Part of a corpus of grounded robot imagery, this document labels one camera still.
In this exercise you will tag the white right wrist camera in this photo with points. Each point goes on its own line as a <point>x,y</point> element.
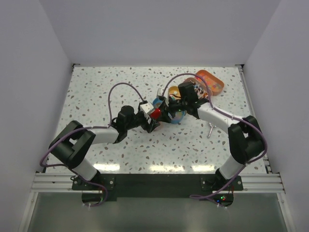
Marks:
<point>160,95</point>

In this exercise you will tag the red jar lid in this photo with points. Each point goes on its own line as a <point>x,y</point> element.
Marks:
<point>156,114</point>

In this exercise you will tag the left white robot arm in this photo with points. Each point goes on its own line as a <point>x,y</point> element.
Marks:
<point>73,143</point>

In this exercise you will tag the orange oval candy tray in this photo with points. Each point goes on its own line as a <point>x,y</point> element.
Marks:
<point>215,85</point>

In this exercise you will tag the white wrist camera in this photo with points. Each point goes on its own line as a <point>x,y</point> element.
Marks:
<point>160,95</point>
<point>147,108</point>

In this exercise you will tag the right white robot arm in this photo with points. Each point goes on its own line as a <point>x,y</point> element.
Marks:
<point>246,141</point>

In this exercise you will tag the blue oval candy tray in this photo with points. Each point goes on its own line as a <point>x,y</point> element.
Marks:
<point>173,120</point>

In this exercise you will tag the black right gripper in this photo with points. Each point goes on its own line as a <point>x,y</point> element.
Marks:
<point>166,108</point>

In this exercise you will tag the pink oval lollipop tray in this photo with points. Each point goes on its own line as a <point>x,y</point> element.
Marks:
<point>199,87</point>

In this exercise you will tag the aluminium frame rail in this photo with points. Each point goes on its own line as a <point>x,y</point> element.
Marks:
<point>265,184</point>

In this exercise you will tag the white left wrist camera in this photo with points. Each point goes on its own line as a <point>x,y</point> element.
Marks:
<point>147,108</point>

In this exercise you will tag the clear glass jar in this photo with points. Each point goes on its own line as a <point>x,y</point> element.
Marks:
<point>157,125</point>

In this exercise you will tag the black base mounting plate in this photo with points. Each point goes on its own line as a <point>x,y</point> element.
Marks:
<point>111,187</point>

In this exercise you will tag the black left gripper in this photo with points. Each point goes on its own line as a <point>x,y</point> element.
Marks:
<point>146,125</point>

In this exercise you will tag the yellow oval candy tray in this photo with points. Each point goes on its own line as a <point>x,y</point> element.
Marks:
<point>174,91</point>

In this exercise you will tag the metal candy scoop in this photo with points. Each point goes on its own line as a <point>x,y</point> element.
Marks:
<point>212,127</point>

